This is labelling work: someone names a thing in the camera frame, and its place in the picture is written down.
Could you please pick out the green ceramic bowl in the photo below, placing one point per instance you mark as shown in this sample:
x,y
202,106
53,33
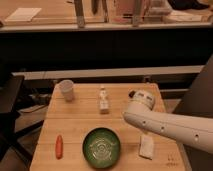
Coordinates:
x,y
101,148

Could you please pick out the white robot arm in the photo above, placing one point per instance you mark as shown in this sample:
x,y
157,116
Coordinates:
x,y
196,132

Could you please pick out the small white bottle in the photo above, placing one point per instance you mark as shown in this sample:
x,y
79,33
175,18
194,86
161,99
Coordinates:
x,y
103,101

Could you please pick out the black rectangular remote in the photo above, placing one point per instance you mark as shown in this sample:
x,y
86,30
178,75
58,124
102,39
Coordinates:
x,y
131,94

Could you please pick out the white paper cup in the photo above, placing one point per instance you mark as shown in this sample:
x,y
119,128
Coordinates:
x,y
67,89

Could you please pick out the orange toy carrot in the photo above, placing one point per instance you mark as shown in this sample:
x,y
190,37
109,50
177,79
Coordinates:
x,y
59,147

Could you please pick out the white folded cloth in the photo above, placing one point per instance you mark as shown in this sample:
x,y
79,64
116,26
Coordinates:
x,y
146,146

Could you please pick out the black office chair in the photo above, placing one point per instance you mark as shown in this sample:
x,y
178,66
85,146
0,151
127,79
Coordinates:
x,y
9,94

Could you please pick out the white paper sheet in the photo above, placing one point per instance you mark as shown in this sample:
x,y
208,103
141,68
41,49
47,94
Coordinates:
x,y
22,15

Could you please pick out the metal frame post right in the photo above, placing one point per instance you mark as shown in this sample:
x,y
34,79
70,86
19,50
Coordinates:
x,y
136,13

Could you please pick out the metal frame post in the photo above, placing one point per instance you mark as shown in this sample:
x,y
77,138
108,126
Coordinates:
x,y
79,13
136,13

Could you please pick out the metal frame post left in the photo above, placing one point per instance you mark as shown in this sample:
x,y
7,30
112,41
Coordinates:
x,y
79,13

